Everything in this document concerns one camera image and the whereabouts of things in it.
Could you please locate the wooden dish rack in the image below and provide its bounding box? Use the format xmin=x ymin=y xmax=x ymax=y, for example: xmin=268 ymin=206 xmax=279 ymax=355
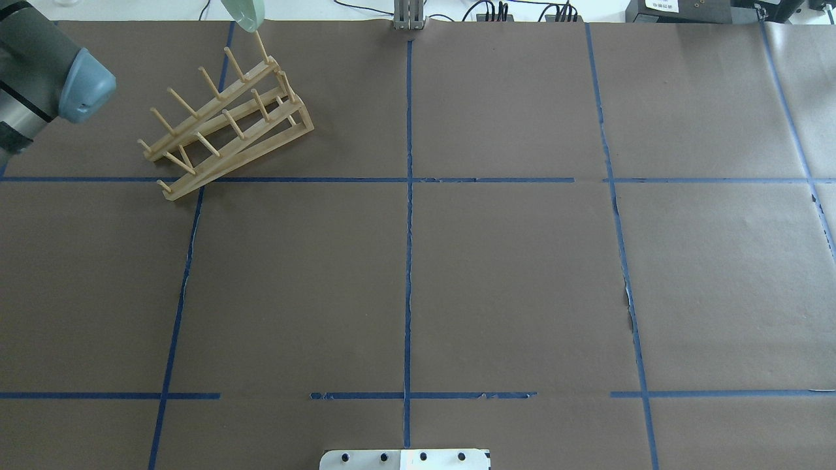
xmin=138 ymin=32 xmax=314 ymax=200

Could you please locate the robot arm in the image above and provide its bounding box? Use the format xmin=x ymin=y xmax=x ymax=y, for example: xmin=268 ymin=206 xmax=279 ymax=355
xmin=1 ymin=1 xmax=117 ymax=165

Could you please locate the aluminium frame post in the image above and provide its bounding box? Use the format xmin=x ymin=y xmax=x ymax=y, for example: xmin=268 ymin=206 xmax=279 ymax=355
xmin=393 ymin=0 xmax=426 ymax=31

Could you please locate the black box with label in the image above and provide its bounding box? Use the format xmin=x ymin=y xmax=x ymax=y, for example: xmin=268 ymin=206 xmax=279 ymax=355
xmin=624 ymin=0 xmax=732 ymax=24

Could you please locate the light green round plate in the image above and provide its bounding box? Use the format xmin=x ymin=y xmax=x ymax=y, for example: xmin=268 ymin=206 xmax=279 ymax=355
xmin=221 ymin=0 xmax=265 ymax=33

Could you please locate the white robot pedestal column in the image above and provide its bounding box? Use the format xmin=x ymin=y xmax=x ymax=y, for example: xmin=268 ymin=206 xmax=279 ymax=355
xmin=319 ymin=448 xmax=492 ymax=469

